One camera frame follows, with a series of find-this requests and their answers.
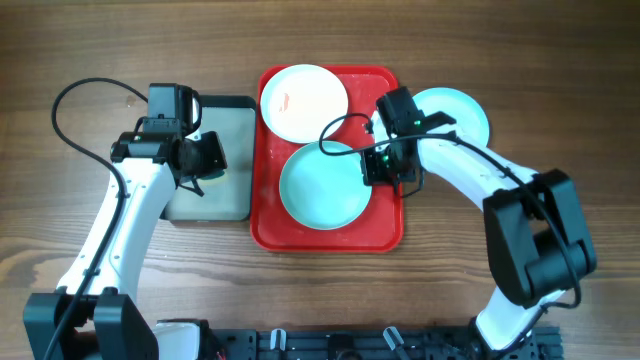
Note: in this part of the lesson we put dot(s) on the black water tray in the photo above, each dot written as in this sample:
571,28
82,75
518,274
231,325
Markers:
227,198

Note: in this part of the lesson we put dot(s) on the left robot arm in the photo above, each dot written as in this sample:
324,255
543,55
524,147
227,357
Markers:
92,313

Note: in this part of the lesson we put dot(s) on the light blue plate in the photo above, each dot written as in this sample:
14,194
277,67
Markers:
322,187
467,112

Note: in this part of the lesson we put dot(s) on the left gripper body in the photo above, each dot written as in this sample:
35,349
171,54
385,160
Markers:
208,156

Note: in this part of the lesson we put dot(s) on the red plastic tray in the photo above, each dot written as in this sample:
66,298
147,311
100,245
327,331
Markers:
378,229

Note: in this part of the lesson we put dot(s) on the light blue plate front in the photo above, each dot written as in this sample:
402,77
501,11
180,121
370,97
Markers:
467,112

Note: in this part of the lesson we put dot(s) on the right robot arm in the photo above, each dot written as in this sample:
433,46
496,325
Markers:
538,243

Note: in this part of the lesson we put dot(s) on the green and yellow sponge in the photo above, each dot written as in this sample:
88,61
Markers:
215,175

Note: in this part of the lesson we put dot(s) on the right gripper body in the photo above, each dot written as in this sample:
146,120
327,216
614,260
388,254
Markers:
383,167

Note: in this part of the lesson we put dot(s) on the white plate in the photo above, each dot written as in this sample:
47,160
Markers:
299,101

